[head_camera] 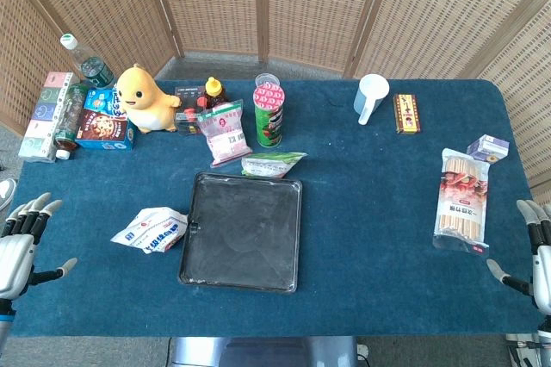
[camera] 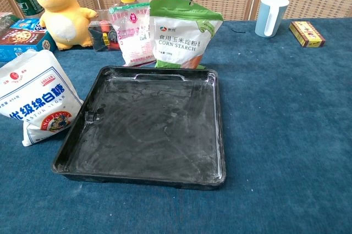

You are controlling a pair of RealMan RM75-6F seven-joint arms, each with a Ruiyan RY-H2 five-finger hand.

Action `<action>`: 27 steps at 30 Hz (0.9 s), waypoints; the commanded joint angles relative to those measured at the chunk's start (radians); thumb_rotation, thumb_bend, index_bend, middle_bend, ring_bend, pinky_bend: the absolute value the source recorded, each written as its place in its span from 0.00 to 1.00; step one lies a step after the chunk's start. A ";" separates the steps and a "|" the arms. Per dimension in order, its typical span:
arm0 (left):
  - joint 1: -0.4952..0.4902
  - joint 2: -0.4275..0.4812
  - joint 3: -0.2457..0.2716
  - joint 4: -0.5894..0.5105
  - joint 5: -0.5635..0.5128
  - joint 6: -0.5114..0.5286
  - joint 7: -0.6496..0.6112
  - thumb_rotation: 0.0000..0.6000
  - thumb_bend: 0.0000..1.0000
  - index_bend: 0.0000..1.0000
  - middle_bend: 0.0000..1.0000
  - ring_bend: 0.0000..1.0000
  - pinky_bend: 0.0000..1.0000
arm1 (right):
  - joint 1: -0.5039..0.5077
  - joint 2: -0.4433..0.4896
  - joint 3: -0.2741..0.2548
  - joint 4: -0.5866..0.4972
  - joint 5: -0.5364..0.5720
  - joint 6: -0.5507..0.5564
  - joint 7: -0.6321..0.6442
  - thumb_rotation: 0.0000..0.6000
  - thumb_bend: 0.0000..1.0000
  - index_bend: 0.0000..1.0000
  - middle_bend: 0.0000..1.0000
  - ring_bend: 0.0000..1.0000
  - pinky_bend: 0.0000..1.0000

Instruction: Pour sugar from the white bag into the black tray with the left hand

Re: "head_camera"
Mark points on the pastel tissue pack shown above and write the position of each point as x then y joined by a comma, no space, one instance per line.
41,119

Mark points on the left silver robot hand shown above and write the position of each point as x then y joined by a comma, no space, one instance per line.
15,255

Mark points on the clear water bottle green label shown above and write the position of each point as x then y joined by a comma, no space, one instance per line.
88,63

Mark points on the blue white snack packet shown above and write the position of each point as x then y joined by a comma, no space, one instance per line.
102,100

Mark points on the black baking tray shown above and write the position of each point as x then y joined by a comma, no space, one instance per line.
243,233

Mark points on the blue cookie box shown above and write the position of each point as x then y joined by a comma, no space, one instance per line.
105,130

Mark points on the bamboo skewers pack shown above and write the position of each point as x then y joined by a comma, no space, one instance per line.
462,201

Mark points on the wicker folding screen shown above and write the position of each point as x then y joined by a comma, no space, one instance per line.
301,5

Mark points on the honey bottle yellow cap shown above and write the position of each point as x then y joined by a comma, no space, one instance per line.
213,93

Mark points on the green chips can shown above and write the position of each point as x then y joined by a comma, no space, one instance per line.
268,119

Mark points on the black box with red parts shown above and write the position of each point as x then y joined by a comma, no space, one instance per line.
187,102

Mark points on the green white snack pouch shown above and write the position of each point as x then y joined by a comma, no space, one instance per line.
269,164

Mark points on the purple white small carton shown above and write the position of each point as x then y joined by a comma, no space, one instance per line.
488,148

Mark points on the green tea bottle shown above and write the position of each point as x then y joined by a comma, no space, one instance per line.
69,121

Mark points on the white plastic packet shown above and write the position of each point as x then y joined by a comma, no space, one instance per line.
148,231

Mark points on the brown yellow box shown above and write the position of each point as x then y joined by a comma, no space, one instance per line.
406,113

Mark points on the yellow dinosaur plush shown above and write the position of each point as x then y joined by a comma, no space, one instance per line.
144,102

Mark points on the clear plastic lid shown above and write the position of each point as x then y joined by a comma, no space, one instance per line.
268,79

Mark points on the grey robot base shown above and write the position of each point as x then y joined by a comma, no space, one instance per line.
267,352

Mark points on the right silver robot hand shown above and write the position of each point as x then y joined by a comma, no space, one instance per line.
543,263

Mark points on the pink zip bag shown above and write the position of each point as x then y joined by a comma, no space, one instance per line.
226,134

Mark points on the white measuring cup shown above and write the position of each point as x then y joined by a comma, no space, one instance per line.
370,95

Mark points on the blue table cloth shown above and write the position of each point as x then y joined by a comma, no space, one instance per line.
366,212

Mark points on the white metal stand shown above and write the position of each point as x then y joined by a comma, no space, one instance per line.
527,350

